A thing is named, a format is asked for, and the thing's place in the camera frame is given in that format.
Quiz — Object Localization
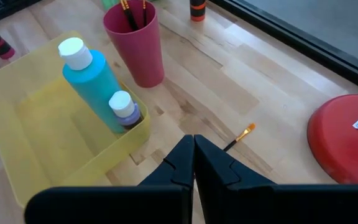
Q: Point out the small purple paint bottle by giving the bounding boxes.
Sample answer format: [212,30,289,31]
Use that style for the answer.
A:
[108,90,143,131]

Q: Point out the orange paint bottle black label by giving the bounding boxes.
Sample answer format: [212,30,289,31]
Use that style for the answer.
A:
[189,0,207,22]

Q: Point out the yellow translucent plastic bin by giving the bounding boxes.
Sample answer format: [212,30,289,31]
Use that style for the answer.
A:
[0,30,151,208]

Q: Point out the thin black-handled paintbrush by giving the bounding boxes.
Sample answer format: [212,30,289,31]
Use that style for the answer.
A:
[141,0,147,28]

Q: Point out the paintbrush with silver ferrule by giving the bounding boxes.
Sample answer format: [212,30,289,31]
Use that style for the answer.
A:
[119,0,139,32]

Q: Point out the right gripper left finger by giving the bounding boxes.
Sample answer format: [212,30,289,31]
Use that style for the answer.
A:
[139,134,196,224]

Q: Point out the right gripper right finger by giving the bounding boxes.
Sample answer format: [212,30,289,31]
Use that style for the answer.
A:
[195,134,276,224]

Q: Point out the large teal paint bottle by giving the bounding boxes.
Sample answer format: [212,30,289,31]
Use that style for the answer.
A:
[57,37,127,134]

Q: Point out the small paintbrush orange bristles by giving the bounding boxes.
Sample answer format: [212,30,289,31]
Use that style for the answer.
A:
[223,123,257,152]

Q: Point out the maroon plastic cup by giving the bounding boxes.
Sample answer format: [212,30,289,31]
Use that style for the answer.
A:
[103,0,166,89]

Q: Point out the red lamp stand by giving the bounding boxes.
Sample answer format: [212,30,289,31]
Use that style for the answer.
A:
[306,93,358,185]

